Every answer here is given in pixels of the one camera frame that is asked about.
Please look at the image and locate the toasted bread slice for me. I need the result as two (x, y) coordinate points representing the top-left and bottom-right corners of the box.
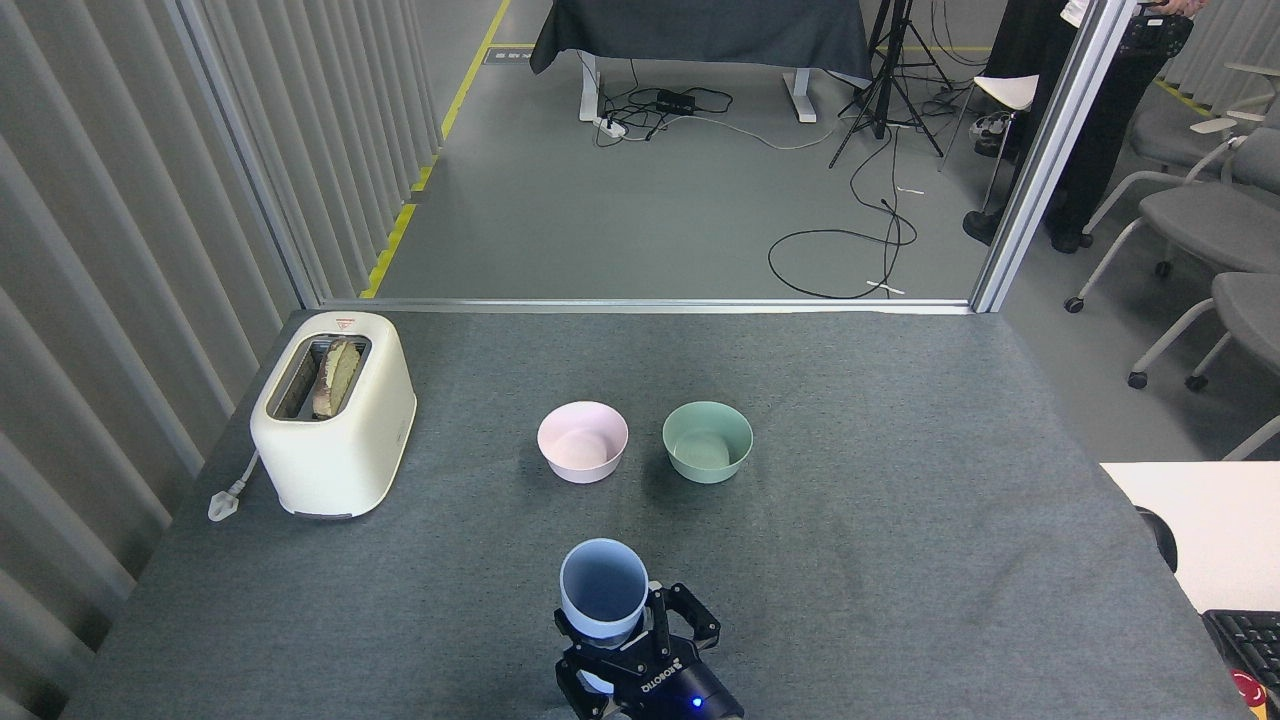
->
(311, 338), (363, 420)

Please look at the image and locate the silver frame post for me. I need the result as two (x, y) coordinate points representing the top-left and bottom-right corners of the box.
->
(968, 0), (1143, 314)
(165, 0), (323, 311)

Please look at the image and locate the white power cord with plug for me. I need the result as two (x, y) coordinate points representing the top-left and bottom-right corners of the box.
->
(207, 448), (263, 524)

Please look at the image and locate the silver frame rail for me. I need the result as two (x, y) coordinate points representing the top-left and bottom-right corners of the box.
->
(318, 297), (973, 317)

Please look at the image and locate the green bowl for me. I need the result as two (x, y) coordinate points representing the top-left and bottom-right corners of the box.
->
(662, 401), (754, 485)

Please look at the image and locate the pink bowl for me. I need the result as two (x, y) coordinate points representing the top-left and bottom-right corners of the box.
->
(537, 401), (630, 485)

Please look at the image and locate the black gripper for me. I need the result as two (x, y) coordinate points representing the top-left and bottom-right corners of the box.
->
(554, 582), (747, 720)

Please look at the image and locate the black tripod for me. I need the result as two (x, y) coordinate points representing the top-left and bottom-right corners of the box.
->
(827, 0), (957, 170)

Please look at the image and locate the person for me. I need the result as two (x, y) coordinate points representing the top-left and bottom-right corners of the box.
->
(962, 0), (1201, 255)

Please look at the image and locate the black floor cable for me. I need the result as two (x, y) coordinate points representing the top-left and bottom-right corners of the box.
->
(767, 128), (919, 301)

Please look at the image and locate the black keyboard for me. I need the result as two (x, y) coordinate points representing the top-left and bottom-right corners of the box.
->
(1200, 608), (1280, 693)

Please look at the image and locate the grey office chair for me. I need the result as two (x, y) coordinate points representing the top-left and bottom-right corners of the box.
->
(1127, 271), (1280, 392)
(1128, 64), (1280, 173)
(1064, 128), (1280, 316)

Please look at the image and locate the red round object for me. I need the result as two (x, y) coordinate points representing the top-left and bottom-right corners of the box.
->
(1227, 668), (1272, 718)

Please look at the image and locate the cream white toaster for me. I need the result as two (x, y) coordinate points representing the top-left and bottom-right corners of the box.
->
(250, 311), (418, 521)

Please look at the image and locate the black round object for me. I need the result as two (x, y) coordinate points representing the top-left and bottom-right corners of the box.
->
(1134, 505), (1180, 574)

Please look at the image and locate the table with dark cloth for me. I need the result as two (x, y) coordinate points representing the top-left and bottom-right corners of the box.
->
(529, 0), (874, 125)

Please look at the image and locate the white plastic chair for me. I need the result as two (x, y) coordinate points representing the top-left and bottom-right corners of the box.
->
(938, 72), (1044, 213)

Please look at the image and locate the white desk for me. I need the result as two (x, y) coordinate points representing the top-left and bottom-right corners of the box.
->
(1099, 460), (1280, 615)

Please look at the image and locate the black handheld controller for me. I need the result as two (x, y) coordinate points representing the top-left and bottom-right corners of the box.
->
(1117, 3), (1195, 63)

